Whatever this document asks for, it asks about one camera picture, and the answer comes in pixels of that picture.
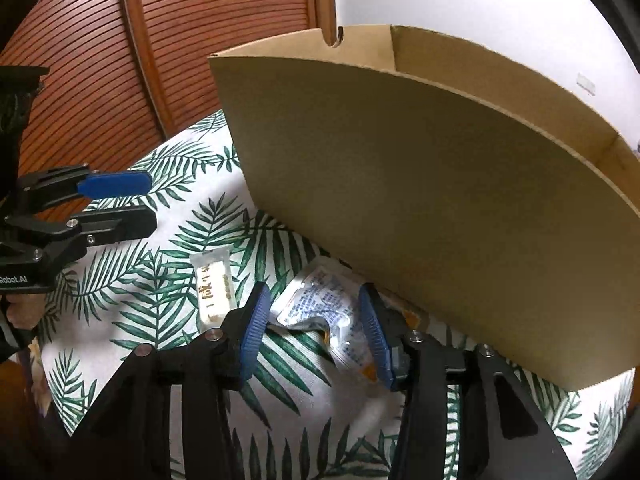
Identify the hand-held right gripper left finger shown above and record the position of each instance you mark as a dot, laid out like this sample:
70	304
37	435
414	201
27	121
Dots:
255	330

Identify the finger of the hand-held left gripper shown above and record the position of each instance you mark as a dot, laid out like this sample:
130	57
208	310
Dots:
120	222
115	184

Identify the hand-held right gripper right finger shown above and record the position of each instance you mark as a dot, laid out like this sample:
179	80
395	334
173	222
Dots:
375	340

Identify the white snack packet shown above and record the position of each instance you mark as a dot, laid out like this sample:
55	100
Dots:
212	285

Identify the silver orange snack packet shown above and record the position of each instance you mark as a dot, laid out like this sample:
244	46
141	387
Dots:
320	305

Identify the cardboard box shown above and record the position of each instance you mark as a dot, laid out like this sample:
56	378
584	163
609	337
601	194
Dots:
425	185

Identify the person's left hand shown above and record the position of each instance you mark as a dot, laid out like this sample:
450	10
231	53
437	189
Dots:
25	310

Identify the leaf-print blanket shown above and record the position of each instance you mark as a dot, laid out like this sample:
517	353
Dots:
150	285

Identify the wooden louvered door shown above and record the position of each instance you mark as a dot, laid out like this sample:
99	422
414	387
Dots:
200	35

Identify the white wall switch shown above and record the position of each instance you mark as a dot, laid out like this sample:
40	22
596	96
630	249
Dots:
586	85

